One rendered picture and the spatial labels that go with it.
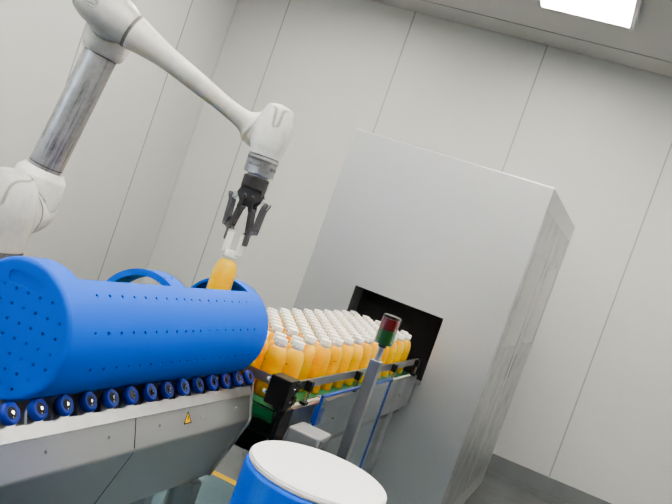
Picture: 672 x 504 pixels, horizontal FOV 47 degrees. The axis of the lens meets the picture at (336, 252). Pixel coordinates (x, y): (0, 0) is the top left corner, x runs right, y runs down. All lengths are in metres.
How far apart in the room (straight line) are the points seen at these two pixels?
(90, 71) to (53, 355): 1.06
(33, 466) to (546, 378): 5.13
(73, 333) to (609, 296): 5.22
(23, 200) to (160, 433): 0.74
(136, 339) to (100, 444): 0.25
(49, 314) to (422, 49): 5.52
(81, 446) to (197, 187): 5.57
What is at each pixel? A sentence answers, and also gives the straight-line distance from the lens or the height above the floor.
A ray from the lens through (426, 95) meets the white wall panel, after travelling 6.66.
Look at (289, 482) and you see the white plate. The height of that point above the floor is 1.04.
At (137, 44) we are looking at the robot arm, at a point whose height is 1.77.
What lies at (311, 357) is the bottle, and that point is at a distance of 2.66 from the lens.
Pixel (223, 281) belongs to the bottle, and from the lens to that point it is 2.19.
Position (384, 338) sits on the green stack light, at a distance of 2.57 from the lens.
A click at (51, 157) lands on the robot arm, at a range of 2.41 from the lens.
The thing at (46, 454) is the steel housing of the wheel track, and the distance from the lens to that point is 1.67.
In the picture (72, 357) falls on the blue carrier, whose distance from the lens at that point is 1.56.
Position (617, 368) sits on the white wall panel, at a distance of 6.37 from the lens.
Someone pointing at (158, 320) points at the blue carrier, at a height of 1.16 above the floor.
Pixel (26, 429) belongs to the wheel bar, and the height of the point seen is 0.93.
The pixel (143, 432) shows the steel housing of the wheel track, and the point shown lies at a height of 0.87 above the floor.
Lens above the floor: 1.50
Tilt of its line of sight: 2 degrees down
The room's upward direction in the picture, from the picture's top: 19 degrees clockwise
